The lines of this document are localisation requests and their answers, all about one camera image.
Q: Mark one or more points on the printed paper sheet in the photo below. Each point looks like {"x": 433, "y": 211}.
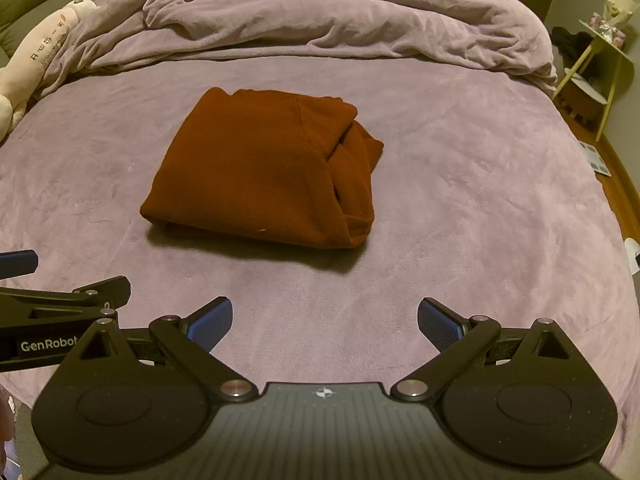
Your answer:
{"x": 596, "y": 159}

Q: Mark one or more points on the dark cloth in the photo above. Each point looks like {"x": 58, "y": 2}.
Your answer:
{"x": 572, "y": 45}

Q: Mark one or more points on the purple bed sheet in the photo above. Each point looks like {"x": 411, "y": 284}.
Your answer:
{"x": 475, "y": 195}

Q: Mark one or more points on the purple crumpled duvet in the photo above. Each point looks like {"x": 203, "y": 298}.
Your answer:
{"x": 300, "y": 15}

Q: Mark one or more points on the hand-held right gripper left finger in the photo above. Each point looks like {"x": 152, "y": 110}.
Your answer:
{"x": 210, "y": 326}

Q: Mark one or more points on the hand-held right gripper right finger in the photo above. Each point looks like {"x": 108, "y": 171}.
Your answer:
{"x": 440, "y": 326}

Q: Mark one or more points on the white paper bag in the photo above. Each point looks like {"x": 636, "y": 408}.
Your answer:
{"x": 634, "y": 256}

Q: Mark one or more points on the rust brown knit sweater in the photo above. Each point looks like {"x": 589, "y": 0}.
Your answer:
{"x": 260, "y": 175}

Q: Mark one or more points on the wrapped flower bouquet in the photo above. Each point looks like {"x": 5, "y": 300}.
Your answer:
{"x": 616, "y": 7}

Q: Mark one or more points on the cream plush toy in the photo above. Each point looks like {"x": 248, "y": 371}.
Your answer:
{"x": 35, "y": 55}

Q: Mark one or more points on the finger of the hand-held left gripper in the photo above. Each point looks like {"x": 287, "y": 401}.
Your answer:
{"x": 60, "y": 299}
{"x": 15, "y": 262}

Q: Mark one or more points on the yellow side table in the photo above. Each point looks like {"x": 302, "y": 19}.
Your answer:
{"x": 607, "y": 55}

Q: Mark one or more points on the brown wooden stool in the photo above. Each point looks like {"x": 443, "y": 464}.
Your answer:
{"x": 582, "y": 100}

